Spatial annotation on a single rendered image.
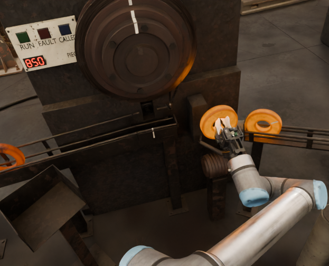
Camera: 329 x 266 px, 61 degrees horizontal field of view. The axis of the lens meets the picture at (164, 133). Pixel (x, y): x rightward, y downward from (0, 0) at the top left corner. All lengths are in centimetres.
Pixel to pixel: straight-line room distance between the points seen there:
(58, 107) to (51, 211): 46
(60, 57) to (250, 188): 90
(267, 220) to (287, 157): 144
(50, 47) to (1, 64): 288
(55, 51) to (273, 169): 159
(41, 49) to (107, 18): 35
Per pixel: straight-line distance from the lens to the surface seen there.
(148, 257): 72
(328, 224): 135
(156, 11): 105
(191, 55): 119
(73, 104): 137
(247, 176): 100
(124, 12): 103
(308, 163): 224
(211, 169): 143
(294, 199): 94
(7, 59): 408
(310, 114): 266
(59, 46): 126
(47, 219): 132
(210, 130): 117
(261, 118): 134
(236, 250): 73
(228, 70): 143
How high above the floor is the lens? 160
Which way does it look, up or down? 42 degrees down
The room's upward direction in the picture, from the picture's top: 8 degrees counter-clockwise
